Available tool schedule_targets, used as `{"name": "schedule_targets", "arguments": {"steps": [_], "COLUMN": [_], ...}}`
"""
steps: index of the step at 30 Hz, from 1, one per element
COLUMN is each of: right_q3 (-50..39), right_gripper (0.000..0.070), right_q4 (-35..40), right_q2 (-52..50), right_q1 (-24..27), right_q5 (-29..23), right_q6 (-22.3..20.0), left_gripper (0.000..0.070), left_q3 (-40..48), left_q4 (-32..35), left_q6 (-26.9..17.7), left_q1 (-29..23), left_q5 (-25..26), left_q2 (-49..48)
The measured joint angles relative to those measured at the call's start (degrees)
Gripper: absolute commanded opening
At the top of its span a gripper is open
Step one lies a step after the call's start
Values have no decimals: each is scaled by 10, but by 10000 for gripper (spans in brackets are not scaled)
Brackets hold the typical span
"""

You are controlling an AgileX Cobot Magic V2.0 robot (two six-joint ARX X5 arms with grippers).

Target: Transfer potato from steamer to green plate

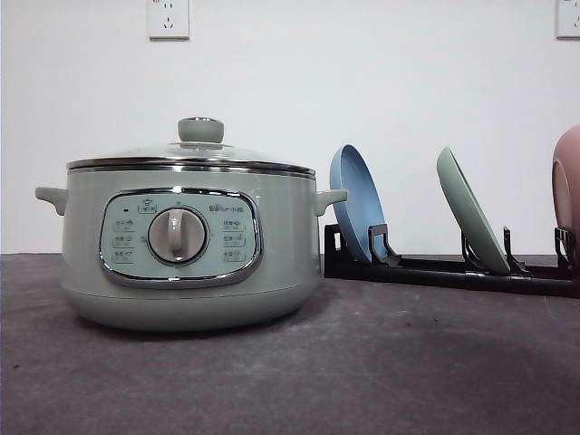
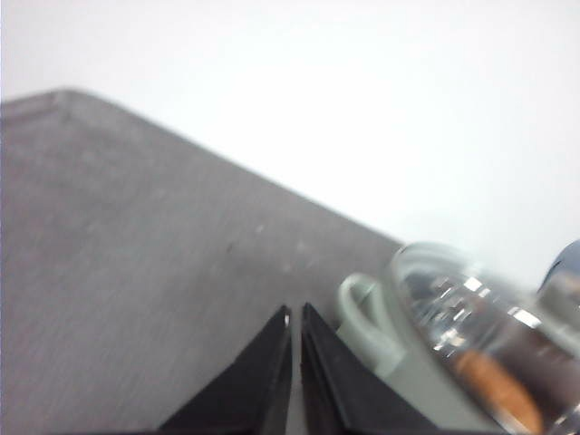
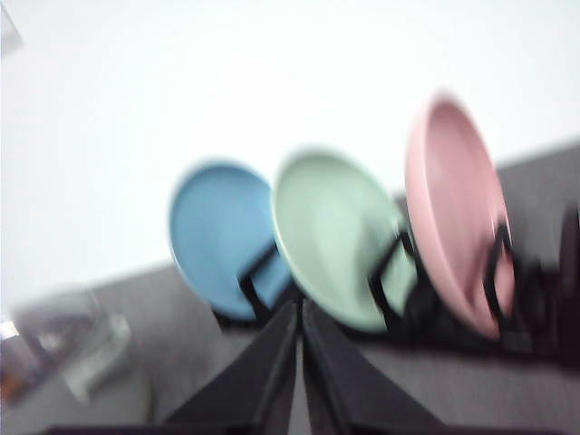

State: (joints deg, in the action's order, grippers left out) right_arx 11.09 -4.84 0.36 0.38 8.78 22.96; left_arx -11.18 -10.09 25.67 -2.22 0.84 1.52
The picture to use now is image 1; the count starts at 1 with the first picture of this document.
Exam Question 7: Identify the pink plate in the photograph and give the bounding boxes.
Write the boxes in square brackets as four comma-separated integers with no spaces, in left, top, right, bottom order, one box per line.
[552,125,580,279]

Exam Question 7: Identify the glass pot lid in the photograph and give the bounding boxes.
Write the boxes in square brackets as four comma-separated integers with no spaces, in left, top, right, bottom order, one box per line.
[67,116,315,175]

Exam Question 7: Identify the blue plate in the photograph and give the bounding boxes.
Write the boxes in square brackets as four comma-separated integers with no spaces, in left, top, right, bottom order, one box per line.
[330,144,387,262]

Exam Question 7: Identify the green plate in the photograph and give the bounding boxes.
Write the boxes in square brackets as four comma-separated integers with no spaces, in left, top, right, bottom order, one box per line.
[437,147,510,275]

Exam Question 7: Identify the green electric steamer pot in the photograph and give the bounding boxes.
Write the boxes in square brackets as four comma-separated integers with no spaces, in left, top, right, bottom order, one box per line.
[35,167,348,331]

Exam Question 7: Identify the black dish rack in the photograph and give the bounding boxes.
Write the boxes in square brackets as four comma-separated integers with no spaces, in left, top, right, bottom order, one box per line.
[324,224,580,298]

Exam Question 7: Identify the white wall socket right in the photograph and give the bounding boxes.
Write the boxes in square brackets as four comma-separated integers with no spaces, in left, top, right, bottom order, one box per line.
[552,0,580,44]

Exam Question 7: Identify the white wall socket left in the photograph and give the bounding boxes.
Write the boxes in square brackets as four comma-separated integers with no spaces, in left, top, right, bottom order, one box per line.
[145,0,195,44]

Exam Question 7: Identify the white wall socket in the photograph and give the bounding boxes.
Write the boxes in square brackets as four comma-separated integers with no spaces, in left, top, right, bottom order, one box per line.
[145,0,195,44]
[552,0,580,44]

